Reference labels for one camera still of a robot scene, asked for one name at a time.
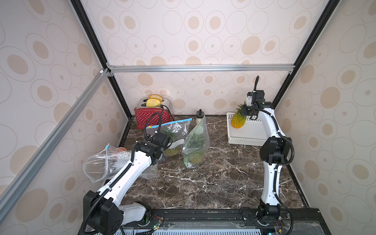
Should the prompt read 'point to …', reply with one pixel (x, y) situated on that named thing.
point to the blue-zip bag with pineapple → (177, 130)
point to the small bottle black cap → (199, 114)
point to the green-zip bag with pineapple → (195, 152)
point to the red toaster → (142, 113)
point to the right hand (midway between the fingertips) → (241, 109)
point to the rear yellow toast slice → (156, 96)
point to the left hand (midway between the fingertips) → (158, 156)
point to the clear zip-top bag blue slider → (107, 162)
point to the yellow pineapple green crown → (238, 119)
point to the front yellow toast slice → (152, 102)
